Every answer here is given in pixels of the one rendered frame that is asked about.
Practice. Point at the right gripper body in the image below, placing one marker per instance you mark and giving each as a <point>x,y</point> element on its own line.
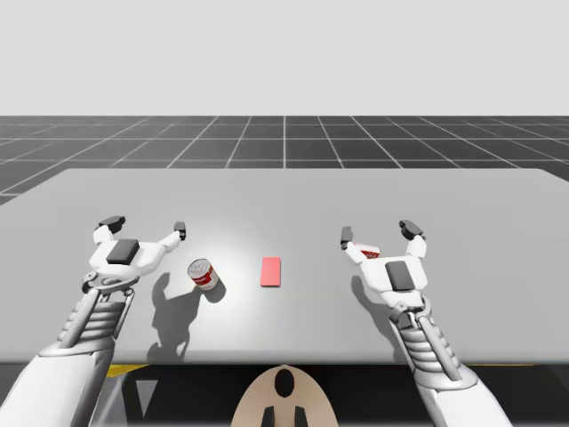
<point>418,276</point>

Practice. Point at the red and white can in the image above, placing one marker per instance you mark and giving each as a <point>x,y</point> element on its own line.
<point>204,278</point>

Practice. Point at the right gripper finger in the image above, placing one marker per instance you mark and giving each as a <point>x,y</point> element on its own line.
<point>347,238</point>
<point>413,229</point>

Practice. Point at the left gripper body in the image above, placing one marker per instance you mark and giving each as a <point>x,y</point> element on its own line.
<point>142,258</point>

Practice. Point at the red and white carton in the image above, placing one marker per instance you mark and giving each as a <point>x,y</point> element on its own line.
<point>371,250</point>

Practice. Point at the tan robot part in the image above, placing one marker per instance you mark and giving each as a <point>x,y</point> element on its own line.
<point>266,400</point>

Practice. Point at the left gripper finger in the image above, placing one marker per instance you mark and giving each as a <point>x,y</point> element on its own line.
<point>179,231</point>
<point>111,223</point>

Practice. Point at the pink pad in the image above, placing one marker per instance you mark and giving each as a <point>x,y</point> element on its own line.
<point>270,272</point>

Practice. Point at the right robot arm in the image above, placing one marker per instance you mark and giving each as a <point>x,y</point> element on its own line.
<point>449,382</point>

